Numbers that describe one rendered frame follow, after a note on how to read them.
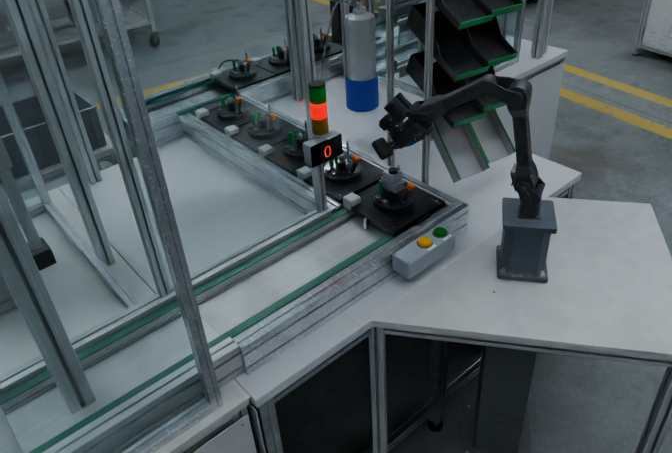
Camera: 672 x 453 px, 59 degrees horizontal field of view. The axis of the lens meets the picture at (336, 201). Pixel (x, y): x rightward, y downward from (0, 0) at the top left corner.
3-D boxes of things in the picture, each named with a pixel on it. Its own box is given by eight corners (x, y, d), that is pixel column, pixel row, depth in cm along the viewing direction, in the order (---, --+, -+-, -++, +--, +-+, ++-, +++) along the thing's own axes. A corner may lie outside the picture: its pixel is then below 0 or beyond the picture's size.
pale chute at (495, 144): (509, 155, 213) (516, 151, 209) (481, 167, 208) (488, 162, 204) (475, 87, 216) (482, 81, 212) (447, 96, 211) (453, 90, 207)
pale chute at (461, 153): (483, 171, 205) (490, 167, 201) (453, 183, 200) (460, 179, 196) (448, 99, 209) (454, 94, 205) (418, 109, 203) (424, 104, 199)
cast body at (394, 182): (405, 188, 192) (405, 170, 188) (395, 193, 190) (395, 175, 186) (386, 179, 198) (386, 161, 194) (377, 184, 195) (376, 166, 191)
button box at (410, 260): (455, 248, 185) (456, 232, 181) (408, 280, 174) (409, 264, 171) (438, 239, 189) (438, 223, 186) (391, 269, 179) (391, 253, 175)
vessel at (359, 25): (382, 75, 276) (381, -8, 255) (360, 84, 269) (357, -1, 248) (362, 68, 285) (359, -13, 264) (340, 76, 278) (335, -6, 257)
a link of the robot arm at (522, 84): (531, 77, 154) (507, 78, 157) (526, 87, 149) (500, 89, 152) (539, 183, 169) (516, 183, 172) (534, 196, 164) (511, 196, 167)
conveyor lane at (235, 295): (443, 227, 201) (444, 203, 195) (234, 361, 157) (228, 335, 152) (384, 195, 219) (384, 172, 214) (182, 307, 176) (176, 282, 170)
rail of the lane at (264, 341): (467, 229, 199) (469, 202, 193) (247, 375, 153) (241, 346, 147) (454, 222, 203) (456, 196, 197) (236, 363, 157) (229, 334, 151)
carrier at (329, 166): (390, 178, 212) (389, 147, 205) (339, 205, 200) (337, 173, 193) (345, 155, 228) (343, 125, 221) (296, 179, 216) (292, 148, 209)
